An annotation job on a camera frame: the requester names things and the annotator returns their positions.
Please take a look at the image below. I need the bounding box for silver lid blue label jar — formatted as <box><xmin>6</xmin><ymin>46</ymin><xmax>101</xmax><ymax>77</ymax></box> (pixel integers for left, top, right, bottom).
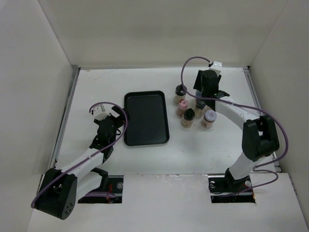
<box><xmin>195</xmin><ymin>90</ymin><xmax>202</xmax><ymax>98</ymax></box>

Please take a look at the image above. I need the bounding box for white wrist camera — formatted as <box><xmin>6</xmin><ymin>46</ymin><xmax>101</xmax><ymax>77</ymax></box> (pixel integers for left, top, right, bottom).
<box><xmin>209</xmin><ymin>61</ymin><xmax>222</xmax><ymax>75</ymax></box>
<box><xmin>90</xmin><ymin>104</ymin><xmax>109</xmax><ymax>121</ymax></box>

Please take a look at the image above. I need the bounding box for black knob cap spice bottle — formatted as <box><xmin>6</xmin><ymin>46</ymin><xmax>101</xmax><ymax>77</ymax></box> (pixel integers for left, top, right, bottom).
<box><xmin>174</xmin><ymin>84</ymin><xmax>186</xmax><ymax>104</ymax></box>

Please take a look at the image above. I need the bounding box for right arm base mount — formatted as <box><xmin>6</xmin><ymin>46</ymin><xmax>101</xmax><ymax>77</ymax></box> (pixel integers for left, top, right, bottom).
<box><xmin>208</xmin><ymin>169</ymin><xmax>255</xmax><ymax>203</ymax></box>

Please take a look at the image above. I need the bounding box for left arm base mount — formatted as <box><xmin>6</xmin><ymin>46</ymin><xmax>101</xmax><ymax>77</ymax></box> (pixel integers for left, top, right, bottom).
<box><xmin>78</xmin><ymin>168</ymin><xmax>124</xmax><ymax>204</ymax></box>

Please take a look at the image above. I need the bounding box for pink cap spice bottle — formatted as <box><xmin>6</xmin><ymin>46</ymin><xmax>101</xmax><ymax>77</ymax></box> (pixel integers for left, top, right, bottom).
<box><xmin>176</xmin><ymin>99</ymin><xmax>188</xmax><ymax>117</ymax></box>

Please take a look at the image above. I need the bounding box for red label clear lid jar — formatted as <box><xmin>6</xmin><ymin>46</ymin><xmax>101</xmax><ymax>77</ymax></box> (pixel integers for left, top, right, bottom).
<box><xmin>201</xmin><ymin>110</ymin><xmax>217</xmax><ymax>129</ymax></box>

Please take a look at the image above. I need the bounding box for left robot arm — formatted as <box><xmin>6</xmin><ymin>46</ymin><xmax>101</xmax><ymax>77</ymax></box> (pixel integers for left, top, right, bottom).
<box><xmin>31</xmin><ymin>102</ymin><xmax>129</xmax><ymax>220</ymax></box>

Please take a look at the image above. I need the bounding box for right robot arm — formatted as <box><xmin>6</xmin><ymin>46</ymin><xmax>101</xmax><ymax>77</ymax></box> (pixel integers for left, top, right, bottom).
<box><xmin>194</xmin><ymin>70</ymin><xmax>280</xmax><ymax>191</ymax></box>

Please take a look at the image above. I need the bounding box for black round cap spice bottle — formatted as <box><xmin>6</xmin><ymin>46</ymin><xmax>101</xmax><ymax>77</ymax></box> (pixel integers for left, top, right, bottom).
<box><xmin>181</xmin><ymin>108</ymin><xmax>196</xmax><ymax>128</ymax></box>

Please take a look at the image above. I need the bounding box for black flip cap spice bottle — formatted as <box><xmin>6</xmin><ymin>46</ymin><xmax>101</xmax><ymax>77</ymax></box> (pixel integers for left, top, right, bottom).
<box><xmin>194</xmin><ymin>99</ymin><xmax>206</xmax><ymax>118</ymax></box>

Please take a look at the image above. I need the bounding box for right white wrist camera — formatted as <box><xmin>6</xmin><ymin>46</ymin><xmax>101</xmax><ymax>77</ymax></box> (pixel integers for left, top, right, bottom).
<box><xmin>209</xmin><ymin>61</ymin><xmax>222</xmax><ymax>75</ymax></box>

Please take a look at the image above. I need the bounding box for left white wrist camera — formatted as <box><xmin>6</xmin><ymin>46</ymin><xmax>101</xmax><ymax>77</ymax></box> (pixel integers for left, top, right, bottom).
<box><xmin>90</xmin><ymin>104</ymin><xmax>109</xmax><ymax>121</ymax></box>

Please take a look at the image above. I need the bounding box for black rectangular plastic tray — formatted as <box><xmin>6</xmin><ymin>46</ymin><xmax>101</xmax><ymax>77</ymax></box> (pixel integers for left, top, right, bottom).
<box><xmin>124</xmin><ymin>90</ymin><xmax>169</xmax><ymax>146</ymax></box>

